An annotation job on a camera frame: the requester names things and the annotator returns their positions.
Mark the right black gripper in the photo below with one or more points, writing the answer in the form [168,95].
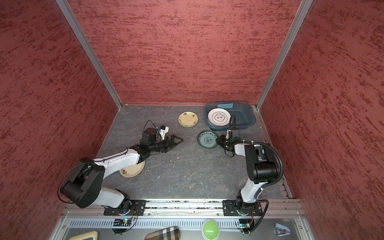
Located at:
[220,141]

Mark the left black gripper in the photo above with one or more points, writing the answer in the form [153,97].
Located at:
[173,144]

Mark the teal patterned small plate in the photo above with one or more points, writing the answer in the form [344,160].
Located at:
[207,139]

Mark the white plate black outline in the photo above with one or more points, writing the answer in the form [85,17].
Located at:
[219,117]

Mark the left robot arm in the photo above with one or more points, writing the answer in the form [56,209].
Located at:
[82,185]

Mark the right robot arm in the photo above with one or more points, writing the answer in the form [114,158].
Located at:
[264,168]

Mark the small yellow plate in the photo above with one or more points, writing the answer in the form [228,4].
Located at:
[188,119]

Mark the cream plate near left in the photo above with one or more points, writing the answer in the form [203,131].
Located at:
[133,170]

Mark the green round button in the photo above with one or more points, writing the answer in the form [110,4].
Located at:
[210,229]

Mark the plaid fabric item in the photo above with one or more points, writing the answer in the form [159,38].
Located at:
[171,233]

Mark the white blue stapler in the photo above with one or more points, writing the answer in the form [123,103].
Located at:
[282,230]

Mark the cream tablet corner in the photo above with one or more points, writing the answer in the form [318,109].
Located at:
[86,236]

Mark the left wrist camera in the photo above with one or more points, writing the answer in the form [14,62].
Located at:
[163,130]

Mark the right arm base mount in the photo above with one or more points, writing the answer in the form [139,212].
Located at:
[239,208]

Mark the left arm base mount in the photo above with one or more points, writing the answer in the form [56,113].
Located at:
[138,207]

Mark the aluminium front rail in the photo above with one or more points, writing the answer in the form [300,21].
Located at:
[188,215]

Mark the right aluminium corner post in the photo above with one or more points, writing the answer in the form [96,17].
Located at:
[290,37]

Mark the aluminium corner post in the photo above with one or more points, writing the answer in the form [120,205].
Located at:
[290,37]
[79,33]

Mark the left aluminium corner post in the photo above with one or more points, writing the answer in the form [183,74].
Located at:
[79,33]

